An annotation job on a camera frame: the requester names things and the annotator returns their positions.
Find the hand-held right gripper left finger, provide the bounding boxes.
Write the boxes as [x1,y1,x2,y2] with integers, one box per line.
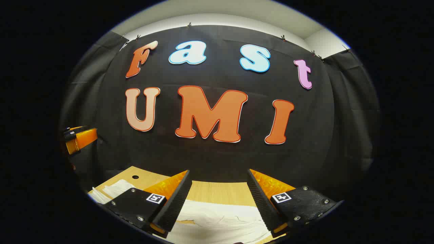
[102,169,193,239]

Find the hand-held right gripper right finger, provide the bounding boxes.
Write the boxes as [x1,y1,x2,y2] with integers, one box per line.
[246,169,339,238]

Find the white jeans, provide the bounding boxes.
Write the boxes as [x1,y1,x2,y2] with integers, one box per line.
[89,179,272,244]

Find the black backdrop cloth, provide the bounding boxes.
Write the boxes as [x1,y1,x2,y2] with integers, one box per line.
[59,24,380,204]

